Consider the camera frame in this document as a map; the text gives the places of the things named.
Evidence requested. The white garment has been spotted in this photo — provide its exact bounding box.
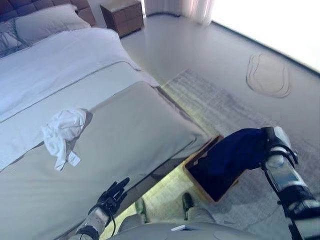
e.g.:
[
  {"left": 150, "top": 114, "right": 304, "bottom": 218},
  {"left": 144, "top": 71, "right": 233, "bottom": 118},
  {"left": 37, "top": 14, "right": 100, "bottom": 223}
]
[{"left": 41, "top": 107, "right": 88, "bottom": 171}]

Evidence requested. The bright window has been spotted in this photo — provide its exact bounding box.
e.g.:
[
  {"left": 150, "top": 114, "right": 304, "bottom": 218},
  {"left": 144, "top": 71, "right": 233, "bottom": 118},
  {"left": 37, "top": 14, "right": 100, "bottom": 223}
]
[{"left": 209, "top": 0, "right": 320, "bottom": 73}]

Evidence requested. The large bed grey cover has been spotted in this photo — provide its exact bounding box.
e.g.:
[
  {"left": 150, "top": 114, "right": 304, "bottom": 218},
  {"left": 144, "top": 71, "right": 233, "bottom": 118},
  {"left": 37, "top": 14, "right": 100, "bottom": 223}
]
[{"left": 0, "top": 81, "right": 210, "bottom": 240}]

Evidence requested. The dark bed base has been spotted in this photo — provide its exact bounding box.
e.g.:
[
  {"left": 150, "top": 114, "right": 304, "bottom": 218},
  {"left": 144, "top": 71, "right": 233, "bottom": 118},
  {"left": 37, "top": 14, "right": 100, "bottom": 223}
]
[{"left": 59, "top": 154, "right": 201, "bottom": 240}]

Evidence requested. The silver robot leg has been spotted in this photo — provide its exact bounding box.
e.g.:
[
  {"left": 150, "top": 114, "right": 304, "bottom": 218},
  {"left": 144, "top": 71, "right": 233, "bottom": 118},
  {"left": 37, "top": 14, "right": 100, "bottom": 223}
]
[
  {"left": 186, "top": 206, "right": 216, "bottom": 226},
  {"left": 117, "top": 213, "right": 148, "bottom": 233}
]

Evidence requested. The grey patterned cushion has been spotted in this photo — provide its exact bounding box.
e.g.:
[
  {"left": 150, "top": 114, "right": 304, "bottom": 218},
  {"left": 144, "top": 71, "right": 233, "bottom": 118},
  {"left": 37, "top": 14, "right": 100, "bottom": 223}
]
[{"left": 0, "top": 19, "right": 26, "bottom": 57}]

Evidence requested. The white duvet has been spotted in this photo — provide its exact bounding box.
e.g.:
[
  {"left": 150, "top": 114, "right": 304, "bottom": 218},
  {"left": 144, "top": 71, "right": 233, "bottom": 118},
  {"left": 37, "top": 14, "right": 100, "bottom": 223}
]
[{"left": 0, "top": 27, "right": 161, "bottom": 171}]

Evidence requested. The plain grey pillow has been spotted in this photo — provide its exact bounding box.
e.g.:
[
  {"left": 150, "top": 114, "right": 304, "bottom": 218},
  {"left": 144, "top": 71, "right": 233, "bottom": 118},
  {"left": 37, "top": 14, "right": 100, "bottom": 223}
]
[{"left": 14, "top": 4, "right": 91, "bottom": 46}]

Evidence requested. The dark right robot foot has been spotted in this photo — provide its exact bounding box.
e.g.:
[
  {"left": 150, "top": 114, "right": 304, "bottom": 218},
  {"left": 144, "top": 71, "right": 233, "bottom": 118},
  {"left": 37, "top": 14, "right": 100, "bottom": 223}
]
[{"left": 181, "top": 192, "right": 195, "bottom": 221}]

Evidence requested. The grey robot torso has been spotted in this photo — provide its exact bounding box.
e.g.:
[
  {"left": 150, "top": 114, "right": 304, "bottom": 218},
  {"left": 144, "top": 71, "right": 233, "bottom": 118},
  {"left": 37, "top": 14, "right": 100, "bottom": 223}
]
[{"left": 107, "top": 221, "right": 271, "bottom": 240}]

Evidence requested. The dark robot foot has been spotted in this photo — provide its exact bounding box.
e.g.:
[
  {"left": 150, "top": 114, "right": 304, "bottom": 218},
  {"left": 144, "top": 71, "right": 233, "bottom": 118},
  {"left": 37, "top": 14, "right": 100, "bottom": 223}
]
[
  {"left": 181, "top": 192, "right": 195, "bottom": 221},
  {"left": 134, "top": 197, "right": 148, "bottom": 223}
]

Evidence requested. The large grey streaked rug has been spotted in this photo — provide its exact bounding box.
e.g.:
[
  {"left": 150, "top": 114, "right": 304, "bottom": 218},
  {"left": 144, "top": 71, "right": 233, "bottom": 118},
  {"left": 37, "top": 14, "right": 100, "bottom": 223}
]
[{"left": 119, "top": 68, "right": 320, "bottom": 240}]

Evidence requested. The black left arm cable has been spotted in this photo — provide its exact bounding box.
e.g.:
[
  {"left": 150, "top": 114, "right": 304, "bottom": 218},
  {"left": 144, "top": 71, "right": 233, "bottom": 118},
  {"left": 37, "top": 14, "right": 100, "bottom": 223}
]
[{"left": 106, "top": 199, "right": 118, "bottom": 235}]

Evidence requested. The silver left robot leg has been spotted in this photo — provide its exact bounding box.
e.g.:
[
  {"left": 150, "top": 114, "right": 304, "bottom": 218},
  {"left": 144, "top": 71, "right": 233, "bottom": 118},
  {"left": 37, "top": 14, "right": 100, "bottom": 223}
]
[{"left": 117, "top": 213, "right": 148, "bottom": 233}]

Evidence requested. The small oval beige rug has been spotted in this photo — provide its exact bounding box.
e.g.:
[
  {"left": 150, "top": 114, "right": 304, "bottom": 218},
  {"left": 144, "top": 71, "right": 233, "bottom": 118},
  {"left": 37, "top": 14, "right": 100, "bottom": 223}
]
[{"left": 246, "top": 53, "right": 292, "bottom": 98}]

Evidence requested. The dark navy garment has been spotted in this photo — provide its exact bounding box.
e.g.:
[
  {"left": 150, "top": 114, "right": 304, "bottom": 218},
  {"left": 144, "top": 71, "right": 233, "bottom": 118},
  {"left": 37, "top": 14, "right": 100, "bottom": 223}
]
[{"left": 197, "top": 127, "right": 270, "bottom": 183}]

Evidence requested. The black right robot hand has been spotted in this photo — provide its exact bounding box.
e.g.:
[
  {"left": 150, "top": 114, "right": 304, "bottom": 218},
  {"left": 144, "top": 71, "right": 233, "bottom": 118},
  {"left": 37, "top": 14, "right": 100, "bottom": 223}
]
[{"left": 259, "top": 126, "right": 292, "bottom": 153}]

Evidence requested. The brown wooden nightstand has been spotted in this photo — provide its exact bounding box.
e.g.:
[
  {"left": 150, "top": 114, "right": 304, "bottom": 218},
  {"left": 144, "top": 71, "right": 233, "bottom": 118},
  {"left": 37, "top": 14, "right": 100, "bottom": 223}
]
[{"left": 99, "top": 0, "right": 145, "bottom": 38}]

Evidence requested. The white blue torso label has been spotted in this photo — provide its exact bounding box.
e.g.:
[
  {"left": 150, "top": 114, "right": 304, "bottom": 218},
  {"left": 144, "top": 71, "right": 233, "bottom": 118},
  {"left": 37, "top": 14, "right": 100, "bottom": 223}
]
[{"left": 171, "top": 224, "right": 198, "bottom": 232}]

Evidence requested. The dark left robot foot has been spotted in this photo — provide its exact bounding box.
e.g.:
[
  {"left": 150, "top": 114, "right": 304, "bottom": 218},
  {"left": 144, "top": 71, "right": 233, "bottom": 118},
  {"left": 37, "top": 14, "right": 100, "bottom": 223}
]
[{"left": 134, "top": 197, "right": 148, "bottom": 223}]

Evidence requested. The white sheer curtain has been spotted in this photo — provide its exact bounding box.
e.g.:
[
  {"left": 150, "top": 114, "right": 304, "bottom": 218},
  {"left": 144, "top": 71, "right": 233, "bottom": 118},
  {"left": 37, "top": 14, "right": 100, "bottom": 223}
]
[{"left": 144, "top": 0, "right": 216, "bottom": 26}]

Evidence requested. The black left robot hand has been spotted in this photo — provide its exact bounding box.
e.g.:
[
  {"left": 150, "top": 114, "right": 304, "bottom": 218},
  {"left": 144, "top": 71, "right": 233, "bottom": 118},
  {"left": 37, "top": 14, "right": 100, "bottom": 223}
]
[{"left": 96, "top": 177, "right": 131, "bottom": 211}]

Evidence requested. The silver right robot leg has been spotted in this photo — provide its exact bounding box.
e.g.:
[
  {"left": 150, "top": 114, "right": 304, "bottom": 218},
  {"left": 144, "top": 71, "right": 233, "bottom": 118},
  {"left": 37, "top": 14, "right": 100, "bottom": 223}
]
[{"left": 186, "top": 206, "right": 216, "bottom": 226}]

